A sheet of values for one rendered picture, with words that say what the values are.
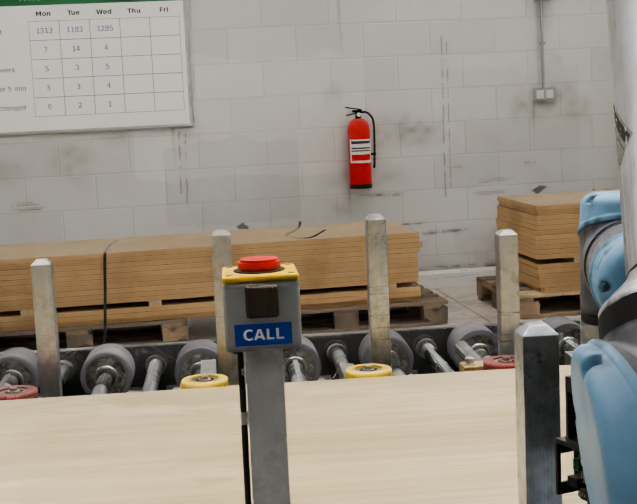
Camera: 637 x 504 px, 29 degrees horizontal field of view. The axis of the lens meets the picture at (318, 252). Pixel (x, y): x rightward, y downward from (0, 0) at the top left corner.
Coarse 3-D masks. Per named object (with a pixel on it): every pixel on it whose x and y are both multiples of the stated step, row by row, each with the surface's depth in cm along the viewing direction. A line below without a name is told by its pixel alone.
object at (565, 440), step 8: (568, 376) 108; (568, 384) 108; (568, 392) 108; (568, 400) 109; (568, 408) 109; (568, 416) 109; (568, 424) 109; (568, 432) 109; (576, 432) 109; (560, 440) 110; (568, 440) 109; (576, 440) 108; (560, 448) 111; (568, 448) 111; (576, 448) 108; (560, 456) 111; (576, 456) 112; (560, 464) 111; (576, 464) 109; (560, 472) 111; (576, 472) 112; (560, 480) 111; (568, 480) 111; (576, 480) 110; (584, 480) 109; (560, 488) 111; (568, 488) 112; (576, 488) 110; (584, 488) 109; (584, 496) 109
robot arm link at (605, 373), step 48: (624, 0) 66; (624, 48) 66; (624, 96) 65; (624, 144) 64; (624, 192) 64; (624, 240) 63; (624, 288) 60; (624, 336) 59; (576, 384) 61; (624, 384) 56; (624, 432) 54; (624, 480) 54
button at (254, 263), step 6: (246, 258) 117; (252, 258) 117; (258, 258) 116; (264, 258) 116; (270, 258) 116; (276, 258) 116; (240, 264) 115; (246, 264) 115; (252, 264) 115; (258, 264) 115; (264, 264) 115; (270, 264) 115; (276, 264) 115; (246, 270) 115; (252, 270) 115; (258, 270) 115; (264, 270) 115; (270, 270) 115
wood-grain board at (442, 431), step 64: (320, 384) 207; (384, 384) 205; (448, 384) 203; (512, 384) 201; (0, 448) 178; (64, 448) 176; (128, 448) 175; (192, 448) 173; (320, 448) 170; (384, 448) 169; (448, 448) 168; (512, 448) 166
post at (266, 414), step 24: (240, 360) 117; (264, 360) 116; (240, 384) 118; (264, 384) 116; (240, 408) 118; (264, 408) 116; (264, 432) 117; (264, 456) 117; (264, 480) 117; (288, 480) 118
